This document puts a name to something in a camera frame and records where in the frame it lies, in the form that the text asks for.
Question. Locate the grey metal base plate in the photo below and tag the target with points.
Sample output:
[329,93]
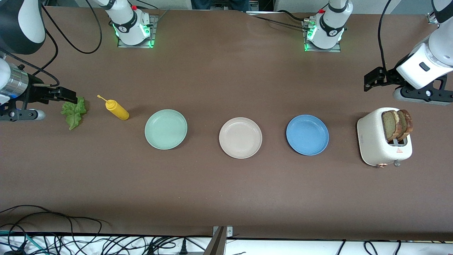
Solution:
[154,24]
[329,50]

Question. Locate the white toaster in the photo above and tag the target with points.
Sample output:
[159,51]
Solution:
[371,141]

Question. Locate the pale green plate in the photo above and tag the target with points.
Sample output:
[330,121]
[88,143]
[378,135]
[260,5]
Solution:
[165,129]

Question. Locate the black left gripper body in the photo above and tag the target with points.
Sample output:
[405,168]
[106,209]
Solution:
[388,77]

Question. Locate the small metal corner bracket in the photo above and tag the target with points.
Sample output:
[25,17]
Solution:
[431,18]

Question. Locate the black power plug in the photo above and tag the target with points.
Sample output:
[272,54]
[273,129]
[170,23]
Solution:
[183,248]

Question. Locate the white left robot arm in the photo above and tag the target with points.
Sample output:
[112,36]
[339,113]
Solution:
[331,28]

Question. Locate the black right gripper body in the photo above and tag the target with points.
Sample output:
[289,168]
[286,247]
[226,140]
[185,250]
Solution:
[35,92]

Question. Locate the green lettuce leaf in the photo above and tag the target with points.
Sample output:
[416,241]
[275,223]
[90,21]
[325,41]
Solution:
[74,113]

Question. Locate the grey metal table bracket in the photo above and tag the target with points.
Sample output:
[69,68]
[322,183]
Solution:
[219,244]

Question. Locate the beige plate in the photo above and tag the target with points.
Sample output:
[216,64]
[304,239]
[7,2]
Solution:
[240,138]

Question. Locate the person in blue jeans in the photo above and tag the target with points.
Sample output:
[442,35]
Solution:
[219,4]

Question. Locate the blue plate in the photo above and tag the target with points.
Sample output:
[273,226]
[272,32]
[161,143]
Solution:
[307,134]

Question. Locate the brown toasted bread slice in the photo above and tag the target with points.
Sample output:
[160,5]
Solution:
[407,122]
[389,125]

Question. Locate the yellow mustard squeeze bottle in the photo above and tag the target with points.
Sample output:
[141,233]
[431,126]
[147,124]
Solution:
[118,110]

